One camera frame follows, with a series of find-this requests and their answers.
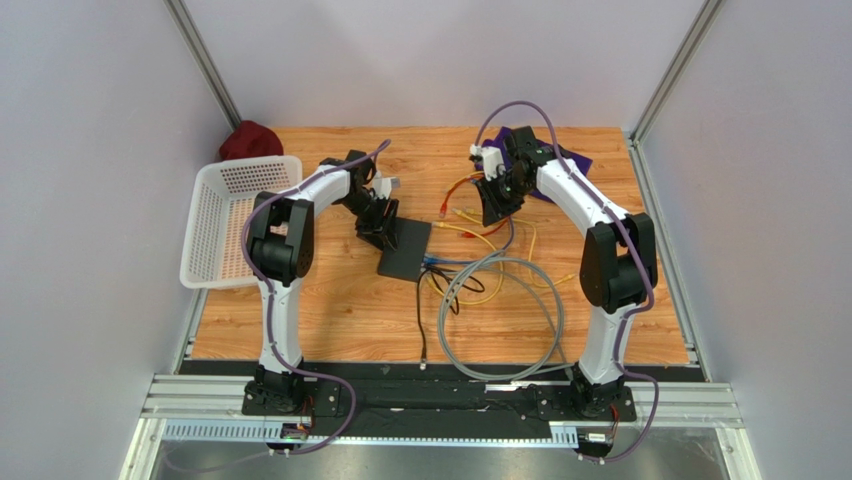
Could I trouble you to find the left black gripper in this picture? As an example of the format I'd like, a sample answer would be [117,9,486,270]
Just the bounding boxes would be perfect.
[338,191,399,251]

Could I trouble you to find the black network switch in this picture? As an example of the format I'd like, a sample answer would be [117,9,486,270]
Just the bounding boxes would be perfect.
[377,218,432,282]

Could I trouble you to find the orange network cable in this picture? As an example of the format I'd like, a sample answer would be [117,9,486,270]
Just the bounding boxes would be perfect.
[437,171,510,240]

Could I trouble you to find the blue network cable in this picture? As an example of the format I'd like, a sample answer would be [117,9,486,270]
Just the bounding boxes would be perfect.
[423,216,515,268]

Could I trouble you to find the grey network cable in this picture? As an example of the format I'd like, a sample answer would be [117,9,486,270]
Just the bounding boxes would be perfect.
[420,256,574,383]

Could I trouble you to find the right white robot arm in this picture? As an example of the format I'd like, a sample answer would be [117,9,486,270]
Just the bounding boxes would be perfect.
[470,127,658,418]

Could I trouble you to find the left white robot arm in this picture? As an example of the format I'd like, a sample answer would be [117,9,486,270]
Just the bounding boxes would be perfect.
[242,150,399,415]

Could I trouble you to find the purple cloth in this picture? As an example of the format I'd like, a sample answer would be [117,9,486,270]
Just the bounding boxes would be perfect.
[480,126,594,204]

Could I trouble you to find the dark red cloth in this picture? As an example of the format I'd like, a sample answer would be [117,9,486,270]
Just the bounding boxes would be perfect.
[218,120,284,161]

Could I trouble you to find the white plastic basket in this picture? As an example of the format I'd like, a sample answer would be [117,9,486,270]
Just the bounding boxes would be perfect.
[179,155,303,290]

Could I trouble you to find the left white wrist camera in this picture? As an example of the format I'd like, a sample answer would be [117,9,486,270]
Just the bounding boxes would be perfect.
[371,171,401,199]

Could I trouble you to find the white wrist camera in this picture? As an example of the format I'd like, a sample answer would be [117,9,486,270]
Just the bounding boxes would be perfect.
[371,171,401,199]
[469,144,506,181]

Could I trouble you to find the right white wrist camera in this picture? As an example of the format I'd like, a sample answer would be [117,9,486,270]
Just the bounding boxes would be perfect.
[469,144,506,181]

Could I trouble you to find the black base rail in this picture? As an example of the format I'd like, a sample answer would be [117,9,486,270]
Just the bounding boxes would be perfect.
[239,359,640,444]

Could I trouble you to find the aluminium frame rail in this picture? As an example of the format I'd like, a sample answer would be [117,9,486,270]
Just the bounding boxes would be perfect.
[141,375,743,449]

